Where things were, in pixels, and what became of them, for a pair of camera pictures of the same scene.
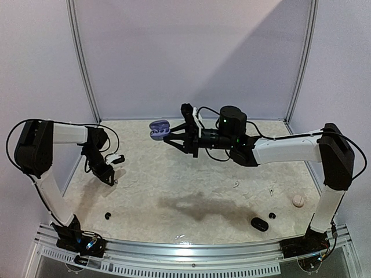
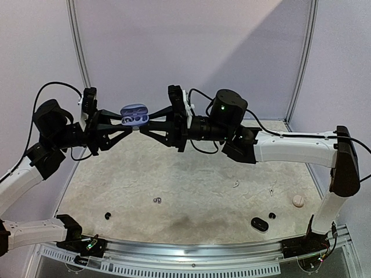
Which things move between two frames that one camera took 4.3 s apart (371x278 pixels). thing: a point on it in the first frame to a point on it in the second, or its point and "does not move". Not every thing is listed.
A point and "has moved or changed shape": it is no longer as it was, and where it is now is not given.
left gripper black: [105, 174] to [95, 137]
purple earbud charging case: [159, 129] has moved or changed shape
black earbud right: [272, 215] does not move
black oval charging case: [259, 224] does not move
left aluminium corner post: [83, 56] does not move
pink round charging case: [298, 201] does not move
